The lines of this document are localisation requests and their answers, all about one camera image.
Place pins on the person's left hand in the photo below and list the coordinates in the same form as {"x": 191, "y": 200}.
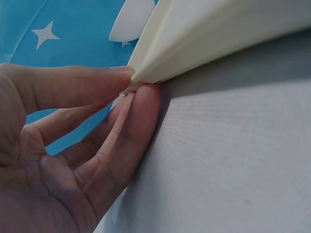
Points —
{"x": 36, "y": 184}

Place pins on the cream sheet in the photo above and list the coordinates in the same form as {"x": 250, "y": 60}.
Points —
{"x": 206, "y": 36}

